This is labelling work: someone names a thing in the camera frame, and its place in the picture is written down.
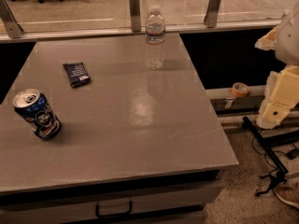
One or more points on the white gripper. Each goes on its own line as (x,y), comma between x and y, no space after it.
(288,37)

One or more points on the clear plastic water bottle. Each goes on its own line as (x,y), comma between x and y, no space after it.
(155,37)

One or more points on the orange tape roll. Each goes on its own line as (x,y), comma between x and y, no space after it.
(240,90)

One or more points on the black metal stand leg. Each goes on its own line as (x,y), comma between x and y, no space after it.
(267,143)

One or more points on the tan shoe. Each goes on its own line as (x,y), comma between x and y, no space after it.
(288,195)

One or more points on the grey table drawer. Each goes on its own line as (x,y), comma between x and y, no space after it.
(176,204)

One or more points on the dark blue snack packet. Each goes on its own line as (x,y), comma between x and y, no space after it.
(77,74)

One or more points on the blue soda can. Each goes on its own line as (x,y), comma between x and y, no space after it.
(33,106)

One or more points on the metal bracket right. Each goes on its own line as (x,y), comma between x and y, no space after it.
(212,12)

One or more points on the metal bracket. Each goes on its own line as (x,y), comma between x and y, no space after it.
(13,29)
(134,6)
(212,12)

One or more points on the metal bracket middle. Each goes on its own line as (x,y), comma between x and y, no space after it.
(134,6)

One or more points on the black drawer handle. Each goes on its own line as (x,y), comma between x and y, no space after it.
(116,210)

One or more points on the metal bracket left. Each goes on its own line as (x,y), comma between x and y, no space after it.
(13,29)

